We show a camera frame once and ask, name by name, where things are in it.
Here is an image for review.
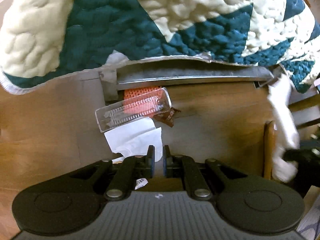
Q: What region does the white twisted tissue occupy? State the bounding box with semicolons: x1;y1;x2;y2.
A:
267;74;300;183

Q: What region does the orange mesh foam net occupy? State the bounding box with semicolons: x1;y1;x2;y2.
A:
124;86;163;118

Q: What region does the wooden chair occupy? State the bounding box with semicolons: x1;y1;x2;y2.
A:
263;120;276;180

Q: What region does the brown snack wrapper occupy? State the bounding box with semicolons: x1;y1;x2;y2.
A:
153;107;181;127

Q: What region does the clear plastic tray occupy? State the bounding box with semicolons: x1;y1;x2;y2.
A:
95;88;172;133

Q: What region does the teal and cream quilt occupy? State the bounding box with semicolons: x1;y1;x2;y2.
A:
1;0;319;94

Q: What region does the grey metal bed frame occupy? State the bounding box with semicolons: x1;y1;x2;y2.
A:
99;60;284;105

